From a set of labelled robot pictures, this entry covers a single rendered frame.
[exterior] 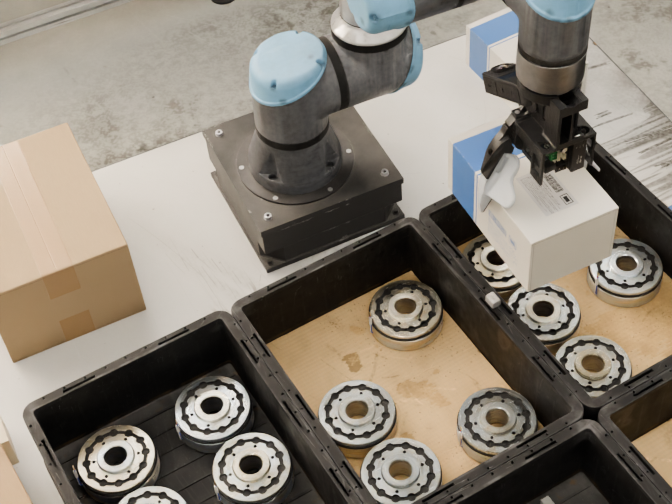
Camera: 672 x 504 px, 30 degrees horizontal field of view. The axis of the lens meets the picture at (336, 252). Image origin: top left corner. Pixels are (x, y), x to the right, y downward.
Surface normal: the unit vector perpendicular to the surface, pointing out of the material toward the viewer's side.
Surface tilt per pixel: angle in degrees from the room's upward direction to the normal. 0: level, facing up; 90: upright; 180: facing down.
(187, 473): 0
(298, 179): 75
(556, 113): 90
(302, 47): 7
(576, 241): 90
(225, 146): 2
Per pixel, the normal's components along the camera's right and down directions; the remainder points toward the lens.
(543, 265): 0.43, 0.67
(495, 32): -0.07, -0.65
